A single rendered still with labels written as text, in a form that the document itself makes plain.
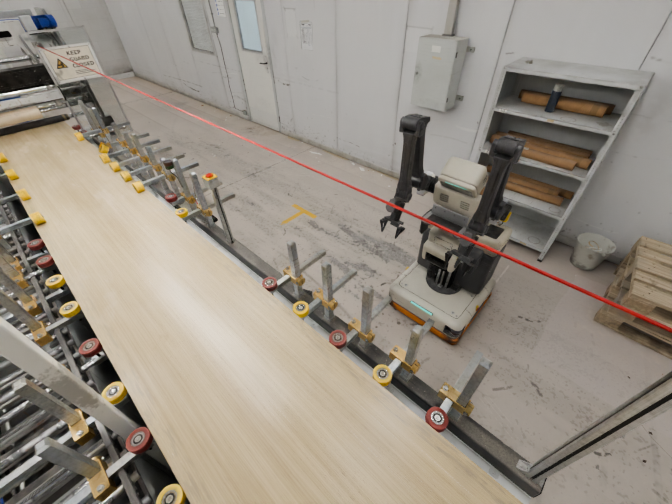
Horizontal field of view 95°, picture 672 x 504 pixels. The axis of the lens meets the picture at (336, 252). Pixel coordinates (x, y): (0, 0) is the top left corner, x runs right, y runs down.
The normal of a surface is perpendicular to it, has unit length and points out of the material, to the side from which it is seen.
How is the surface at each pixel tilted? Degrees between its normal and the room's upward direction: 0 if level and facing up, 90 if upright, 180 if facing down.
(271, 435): 0
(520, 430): 0
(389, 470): 0
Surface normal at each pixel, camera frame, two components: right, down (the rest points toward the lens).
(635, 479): -0.02, -0.74
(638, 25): -0.68, 0.51
